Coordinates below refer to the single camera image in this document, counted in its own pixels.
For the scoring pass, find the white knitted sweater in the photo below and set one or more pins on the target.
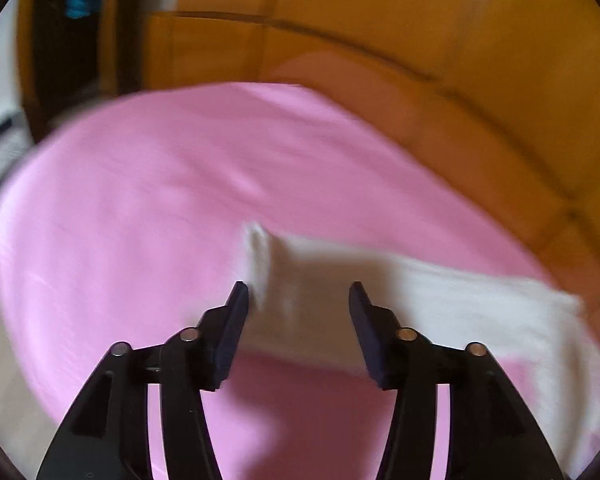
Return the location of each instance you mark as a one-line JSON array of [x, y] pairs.
[[430, 310]]

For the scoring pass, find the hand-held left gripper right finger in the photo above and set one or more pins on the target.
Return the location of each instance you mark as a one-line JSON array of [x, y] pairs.
[[367, 332]]

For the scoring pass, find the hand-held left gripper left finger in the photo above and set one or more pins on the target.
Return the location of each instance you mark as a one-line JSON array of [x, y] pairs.
[[232, 330]]

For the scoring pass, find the white bedside furniture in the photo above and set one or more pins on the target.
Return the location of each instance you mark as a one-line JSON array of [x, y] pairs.
[[0, 152]]

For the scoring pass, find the wooden headboard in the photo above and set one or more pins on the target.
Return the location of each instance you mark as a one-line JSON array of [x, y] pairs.
[[430, 50]]

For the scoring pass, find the pink bed sheet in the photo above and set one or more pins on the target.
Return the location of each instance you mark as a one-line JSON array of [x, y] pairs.
[[145, 200]]

